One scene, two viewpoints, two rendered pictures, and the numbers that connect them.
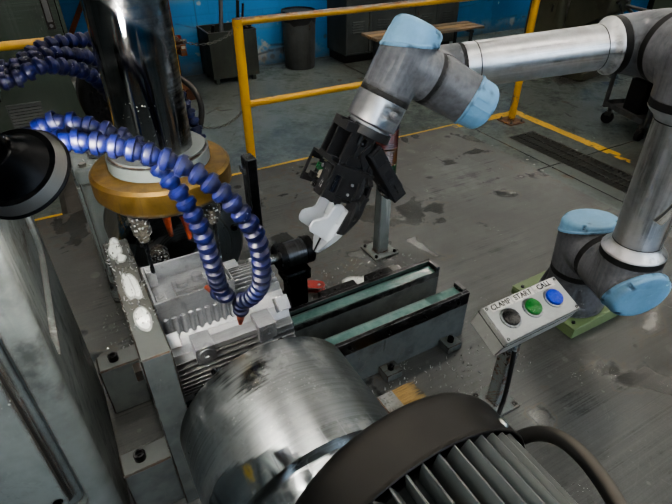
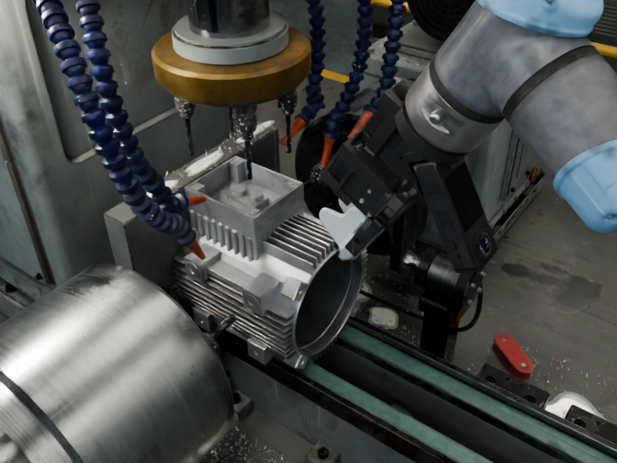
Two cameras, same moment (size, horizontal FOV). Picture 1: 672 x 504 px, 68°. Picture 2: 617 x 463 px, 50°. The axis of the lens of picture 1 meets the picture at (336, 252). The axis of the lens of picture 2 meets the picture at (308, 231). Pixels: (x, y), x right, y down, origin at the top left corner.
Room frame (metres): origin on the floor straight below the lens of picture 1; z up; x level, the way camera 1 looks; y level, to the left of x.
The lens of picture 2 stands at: (0.40, -0.46, 1.61)
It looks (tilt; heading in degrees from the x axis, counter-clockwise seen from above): 37 degrees down; 66
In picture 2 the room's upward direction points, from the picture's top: 1 degrees counter-clockwise
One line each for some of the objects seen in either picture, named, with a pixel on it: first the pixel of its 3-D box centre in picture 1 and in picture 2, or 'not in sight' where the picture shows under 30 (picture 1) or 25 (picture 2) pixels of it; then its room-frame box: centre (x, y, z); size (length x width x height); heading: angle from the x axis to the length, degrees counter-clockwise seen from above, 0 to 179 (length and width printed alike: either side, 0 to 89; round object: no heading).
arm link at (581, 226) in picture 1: (586, 241); not in sight; (0.92, -0.56, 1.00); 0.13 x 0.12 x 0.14; 8
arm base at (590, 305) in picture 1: (573, 280); not in sight; (0.92, -0.56, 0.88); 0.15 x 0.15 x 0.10
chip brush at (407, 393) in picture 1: (378, 410); not in sight; (0.61, -0.08, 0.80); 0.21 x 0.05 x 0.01; 120
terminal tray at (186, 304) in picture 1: (189, 291); (245, 207); (0.61, 0.23, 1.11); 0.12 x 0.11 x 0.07; 119
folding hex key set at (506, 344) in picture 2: (308, 286); (512, 355); (0.99, 0.07, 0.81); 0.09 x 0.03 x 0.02; 84
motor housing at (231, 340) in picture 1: (222, 325); (272, 272); (0.63, 0.20, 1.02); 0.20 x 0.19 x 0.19; 119
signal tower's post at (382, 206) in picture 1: (383, 185); not in sight; (1.16, -0.12, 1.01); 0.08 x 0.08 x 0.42; 30
